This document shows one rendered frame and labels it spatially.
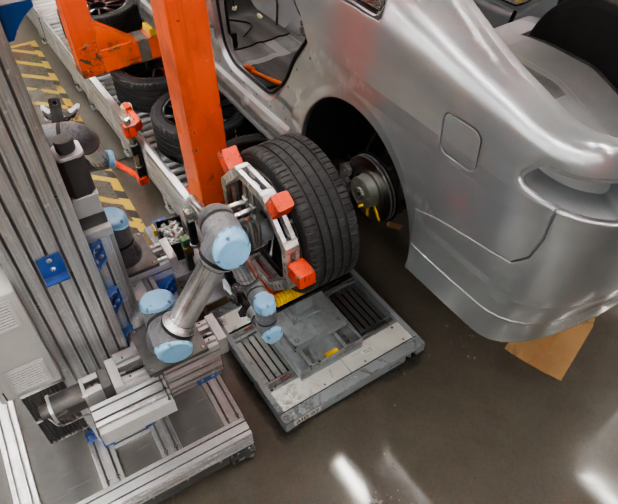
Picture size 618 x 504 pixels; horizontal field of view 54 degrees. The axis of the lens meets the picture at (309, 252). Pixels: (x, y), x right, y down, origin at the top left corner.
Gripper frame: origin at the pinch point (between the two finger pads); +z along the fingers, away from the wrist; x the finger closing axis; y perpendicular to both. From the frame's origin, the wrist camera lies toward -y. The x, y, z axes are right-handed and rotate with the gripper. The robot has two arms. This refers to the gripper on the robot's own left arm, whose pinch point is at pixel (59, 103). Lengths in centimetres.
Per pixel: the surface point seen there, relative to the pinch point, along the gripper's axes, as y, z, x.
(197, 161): 16, -26, 54
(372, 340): 99, -76, 133
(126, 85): 72, 149, 31
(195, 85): -19, -25, 54
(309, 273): 24, -94, 86
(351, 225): 13, -82, 105
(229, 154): 4, -41, 65
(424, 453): 106, -136, 137
